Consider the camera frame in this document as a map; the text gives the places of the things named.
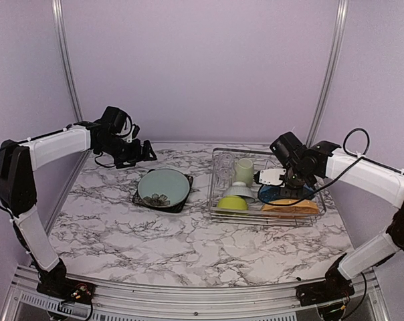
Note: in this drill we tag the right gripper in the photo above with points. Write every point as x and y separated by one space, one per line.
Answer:
293 192

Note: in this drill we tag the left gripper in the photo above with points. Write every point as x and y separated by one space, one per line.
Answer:
136 154

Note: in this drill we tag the orange polka dot plate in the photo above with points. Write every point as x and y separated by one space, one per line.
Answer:
291 206

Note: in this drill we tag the blue polka dot plate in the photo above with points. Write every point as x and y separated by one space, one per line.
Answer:
271 193

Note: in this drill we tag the light green round plate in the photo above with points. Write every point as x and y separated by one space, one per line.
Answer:
163 188

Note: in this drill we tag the black floral square plate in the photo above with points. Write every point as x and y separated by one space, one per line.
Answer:
174 209

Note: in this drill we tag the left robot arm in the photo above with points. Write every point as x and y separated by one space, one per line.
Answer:
113 134

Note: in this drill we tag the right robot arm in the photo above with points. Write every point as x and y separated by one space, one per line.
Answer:
327 160

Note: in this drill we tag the pale green mug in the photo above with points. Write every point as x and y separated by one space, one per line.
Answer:
244 171

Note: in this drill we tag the white patterned bowl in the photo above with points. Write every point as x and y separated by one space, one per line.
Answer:
240 189

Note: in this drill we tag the lime green bowl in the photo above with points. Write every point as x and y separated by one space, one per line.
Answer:
231 205

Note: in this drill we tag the clear glass blue flower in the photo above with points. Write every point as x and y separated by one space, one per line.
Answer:
222 177

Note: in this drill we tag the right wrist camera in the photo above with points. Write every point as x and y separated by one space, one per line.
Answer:
270 177

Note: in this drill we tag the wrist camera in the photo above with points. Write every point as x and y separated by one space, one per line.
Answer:
132 133
270 177

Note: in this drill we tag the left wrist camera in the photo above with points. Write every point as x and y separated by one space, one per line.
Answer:
132 133

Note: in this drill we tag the metal wire dish rack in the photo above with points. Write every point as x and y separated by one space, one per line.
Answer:
254 215

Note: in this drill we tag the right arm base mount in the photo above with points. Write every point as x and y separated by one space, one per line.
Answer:
324 291

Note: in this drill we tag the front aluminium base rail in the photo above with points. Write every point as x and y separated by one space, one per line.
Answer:
125 301

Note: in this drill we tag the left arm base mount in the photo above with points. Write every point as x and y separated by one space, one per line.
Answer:
67 290

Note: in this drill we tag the left aluminium frame post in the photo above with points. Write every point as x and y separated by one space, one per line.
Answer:
65 58

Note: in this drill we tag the aluminium frame post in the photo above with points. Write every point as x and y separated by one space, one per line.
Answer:
65 58
332 63

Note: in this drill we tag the right aluminium frame post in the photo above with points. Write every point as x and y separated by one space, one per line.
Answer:
332 63

